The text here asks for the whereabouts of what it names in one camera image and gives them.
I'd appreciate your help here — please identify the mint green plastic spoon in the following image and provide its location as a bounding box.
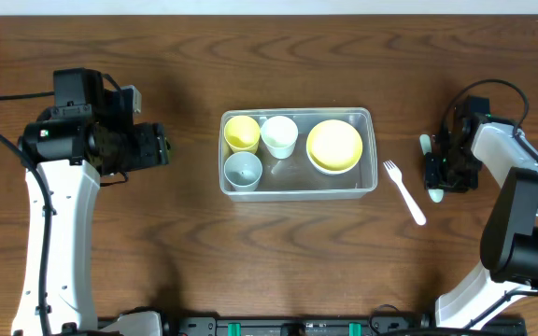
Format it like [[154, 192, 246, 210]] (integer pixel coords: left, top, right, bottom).
[[419, 134, 445, 203]]

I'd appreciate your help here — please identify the white plastic fork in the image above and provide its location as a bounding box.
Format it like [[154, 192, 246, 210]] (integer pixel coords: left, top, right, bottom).
[[383, 161, 427, 226]]

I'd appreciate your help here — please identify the yellow plastic cup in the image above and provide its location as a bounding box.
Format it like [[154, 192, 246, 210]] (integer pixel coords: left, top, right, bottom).
[[223, 116, 261, 154]]

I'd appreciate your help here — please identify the grey plastic cup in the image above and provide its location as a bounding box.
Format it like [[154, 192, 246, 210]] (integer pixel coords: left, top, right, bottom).
[[223, 151, 262, 191]]

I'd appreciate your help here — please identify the yellow plastic bowl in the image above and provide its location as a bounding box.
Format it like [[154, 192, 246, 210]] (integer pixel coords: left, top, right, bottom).
[[305, 119, 363, 171]]

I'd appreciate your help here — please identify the white plastic bowl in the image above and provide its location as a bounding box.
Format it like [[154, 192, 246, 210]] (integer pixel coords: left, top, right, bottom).
[[307, 153, 358, 175]]

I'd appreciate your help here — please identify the white plastic cup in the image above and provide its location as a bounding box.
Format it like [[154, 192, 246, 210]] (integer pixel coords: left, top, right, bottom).
[[261, 116, 299, 160]]

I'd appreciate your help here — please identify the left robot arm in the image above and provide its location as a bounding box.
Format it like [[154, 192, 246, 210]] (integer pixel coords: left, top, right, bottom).
[[11, 68, 170, 335]]

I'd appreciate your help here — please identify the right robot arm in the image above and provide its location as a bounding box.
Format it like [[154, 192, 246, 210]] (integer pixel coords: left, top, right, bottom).
[[421, 96, 538, 330]]

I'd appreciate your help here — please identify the clear plastic container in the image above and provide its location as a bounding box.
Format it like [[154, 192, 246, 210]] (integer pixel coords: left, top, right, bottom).
[[219, 107, 378, 202]]

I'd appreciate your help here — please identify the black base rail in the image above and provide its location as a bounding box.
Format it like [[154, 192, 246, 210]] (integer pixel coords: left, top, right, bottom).
[[95, 315, 527, 336]]

